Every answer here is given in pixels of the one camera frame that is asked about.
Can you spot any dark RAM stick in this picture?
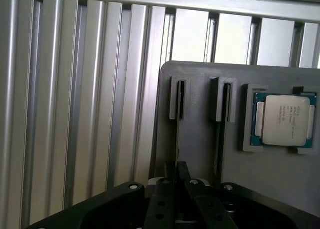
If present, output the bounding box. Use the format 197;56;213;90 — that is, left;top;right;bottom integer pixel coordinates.
211;83;233;189
173;80;186;165

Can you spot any grey 3D-printed parts rack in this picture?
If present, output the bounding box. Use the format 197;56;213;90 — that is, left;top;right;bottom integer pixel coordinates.
149;60;320;212

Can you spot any CPU with silver heat spreader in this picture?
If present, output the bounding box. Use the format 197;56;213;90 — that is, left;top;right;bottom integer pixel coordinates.
252;91;315;150

